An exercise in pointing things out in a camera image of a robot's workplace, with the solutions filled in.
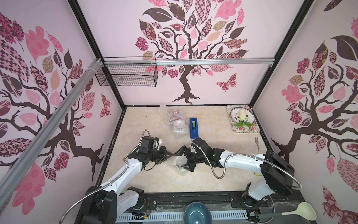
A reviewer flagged blue tape dispenser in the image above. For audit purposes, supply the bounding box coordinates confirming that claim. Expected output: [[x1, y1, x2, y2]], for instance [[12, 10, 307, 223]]
[[189, 118, 199, 139]]

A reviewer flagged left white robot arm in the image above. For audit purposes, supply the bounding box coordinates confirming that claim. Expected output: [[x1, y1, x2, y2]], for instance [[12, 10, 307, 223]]
[[75, 136, 173, 224]]

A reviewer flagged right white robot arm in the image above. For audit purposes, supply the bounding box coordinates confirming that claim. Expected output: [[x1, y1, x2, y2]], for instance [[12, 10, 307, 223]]
[[173, 138, 302, 201]]

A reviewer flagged left metal flex conduit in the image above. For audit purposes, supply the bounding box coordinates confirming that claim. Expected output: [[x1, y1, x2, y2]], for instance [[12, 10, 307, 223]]
[[59, 129, 151, 224]]

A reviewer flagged floral placemat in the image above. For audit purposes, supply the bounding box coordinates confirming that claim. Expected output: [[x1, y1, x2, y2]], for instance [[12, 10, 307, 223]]
[[226, 105, 260, 133]]

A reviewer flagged white green toy vegetable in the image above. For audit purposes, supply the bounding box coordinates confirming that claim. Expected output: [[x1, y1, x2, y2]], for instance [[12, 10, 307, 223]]
[[235, 108, 252, 127]]

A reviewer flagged metal fork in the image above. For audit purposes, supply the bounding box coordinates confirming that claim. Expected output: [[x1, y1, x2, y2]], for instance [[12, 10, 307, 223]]
[[255, 137, 261, 154]]

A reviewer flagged blue ceramic bowl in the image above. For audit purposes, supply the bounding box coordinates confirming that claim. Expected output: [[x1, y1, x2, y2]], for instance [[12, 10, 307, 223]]
[[183, 202, 213, 224]]

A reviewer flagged white decorated plate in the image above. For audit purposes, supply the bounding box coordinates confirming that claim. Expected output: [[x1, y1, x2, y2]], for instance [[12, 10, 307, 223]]
[[229, 107, 256, 125]]

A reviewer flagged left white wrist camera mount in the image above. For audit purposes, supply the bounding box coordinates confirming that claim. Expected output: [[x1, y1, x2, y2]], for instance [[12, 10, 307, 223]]
[[153, 137, 162, 150]]

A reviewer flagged white slotted cable duct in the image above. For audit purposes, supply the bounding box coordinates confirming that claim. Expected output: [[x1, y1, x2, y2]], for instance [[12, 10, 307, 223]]
[[116, 210, 248, 223]]

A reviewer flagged black wire basket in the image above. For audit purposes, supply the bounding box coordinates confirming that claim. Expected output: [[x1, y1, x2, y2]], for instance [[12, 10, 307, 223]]
[[96, 56, 158, 87]]

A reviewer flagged rear aluminium frame bar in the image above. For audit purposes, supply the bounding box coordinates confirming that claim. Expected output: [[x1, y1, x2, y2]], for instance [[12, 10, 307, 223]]
[[104, 58, 275, 66]]

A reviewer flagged aluminium frame bar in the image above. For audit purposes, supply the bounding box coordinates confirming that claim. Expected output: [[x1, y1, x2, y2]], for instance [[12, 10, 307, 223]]
[[104, 58, 275, 66], [1, 58, 102, 208]]

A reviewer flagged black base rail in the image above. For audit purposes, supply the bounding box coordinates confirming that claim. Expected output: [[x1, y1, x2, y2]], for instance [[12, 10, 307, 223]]
[[115, 190, 309, 224]]

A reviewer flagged cream ladle grey handle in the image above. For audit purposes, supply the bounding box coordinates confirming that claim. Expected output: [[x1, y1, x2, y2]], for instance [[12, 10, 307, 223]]
[[256, 202, 317, 221]]

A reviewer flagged left aluminium frame bar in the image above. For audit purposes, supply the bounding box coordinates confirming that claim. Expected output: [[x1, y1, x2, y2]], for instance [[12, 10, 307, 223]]
[[1, 58, 102, 208]]

